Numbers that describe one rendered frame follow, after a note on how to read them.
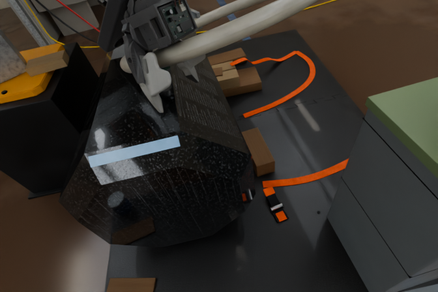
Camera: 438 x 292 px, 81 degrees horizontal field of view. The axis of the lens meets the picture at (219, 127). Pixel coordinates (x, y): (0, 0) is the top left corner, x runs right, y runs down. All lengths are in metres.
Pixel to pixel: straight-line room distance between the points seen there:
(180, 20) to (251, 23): 0.10
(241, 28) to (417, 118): 0.61
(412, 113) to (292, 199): 0.92
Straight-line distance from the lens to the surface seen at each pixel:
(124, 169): 0.94
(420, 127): 0.85
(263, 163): 1.59
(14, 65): 1.79
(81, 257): 1.83
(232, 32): 0.39
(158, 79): 0.40
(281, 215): 1.55
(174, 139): 0.88
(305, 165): 1.74
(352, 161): 1.10
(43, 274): 1.93
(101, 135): 1.01
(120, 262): 1.67
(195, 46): 0.40
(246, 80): 2.22
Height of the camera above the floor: 1.45
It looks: 47 degrees down
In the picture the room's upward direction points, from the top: 13 degrees counter-clockwise
